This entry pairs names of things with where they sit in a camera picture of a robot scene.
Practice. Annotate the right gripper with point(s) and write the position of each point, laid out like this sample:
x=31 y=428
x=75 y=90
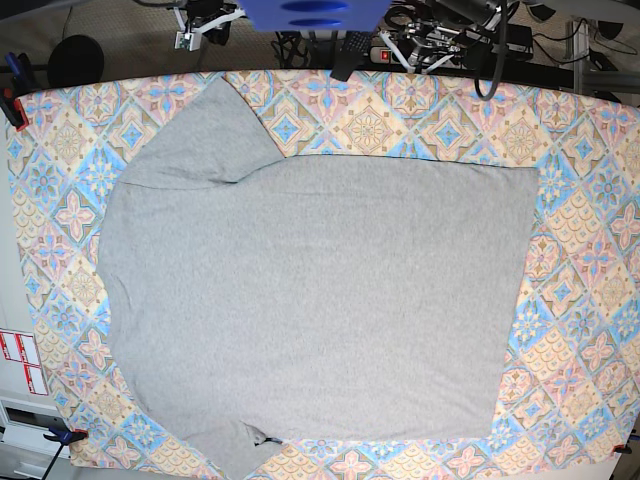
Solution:
x=215 y=32

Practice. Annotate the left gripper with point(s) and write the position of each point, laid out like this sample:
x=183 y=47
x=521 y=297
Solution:
x=432 y=48

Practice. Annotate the grey T-shirt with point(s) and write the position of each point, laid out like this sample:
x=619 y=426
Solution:
x=256 y=298

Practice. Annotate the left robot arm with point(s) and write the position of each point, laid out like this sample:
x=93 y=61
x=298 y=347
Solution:
x=462 y=33

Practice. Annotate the black power strip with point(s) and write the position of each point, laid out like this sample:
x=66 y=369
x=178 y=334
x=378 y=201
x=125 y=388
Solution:
x=383 y=55

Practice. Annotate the blue clamp top left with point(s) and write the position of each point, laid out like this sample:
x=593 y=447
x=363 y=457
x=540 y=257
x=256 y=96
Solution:
x=11 y=105

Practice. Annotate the blue clamp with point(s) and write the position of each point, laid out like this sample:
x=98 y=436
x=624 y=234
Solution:
x=65 y=437
x=11 y=105

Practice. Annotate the patterned tile tablecloth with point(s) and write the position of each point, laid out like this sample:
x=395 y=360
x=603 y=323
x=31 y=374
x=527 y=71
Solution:
x=569 y=394

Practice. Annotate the red white labels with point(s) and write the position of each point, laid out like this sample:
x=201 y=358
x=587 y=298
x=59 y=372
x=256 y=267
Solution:
x=20 y=348

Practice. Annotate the blue clamp bottom left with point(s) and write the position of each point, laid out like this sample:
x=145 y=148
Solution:
x=65 y=437

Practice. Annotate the orange clamp bottom right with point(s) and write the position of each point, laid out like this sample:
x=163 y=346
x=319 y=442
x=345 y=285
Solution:
x=623 y=449

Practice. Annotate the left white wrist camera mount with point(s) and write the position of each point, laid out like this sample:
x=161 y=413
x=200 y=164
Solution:
x=398 y=42

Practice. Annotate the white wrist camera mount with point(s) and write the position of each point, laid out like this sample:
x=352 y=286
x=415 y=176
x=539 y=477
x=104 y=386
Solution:
x=398 y=42
x=192 y=32

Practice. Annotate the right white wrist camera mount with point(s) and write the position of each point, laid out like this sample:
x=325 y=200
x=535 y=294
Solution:
x=192 y=32

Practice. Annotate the blue plastic mount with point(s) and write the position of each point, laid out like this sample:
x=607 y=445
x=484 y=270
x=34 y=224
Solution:
x=299 y=15

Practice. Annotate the black remote-like bracket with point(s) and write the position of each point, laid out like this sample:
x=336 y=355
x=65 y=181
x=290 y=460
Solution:
x=353 y=50

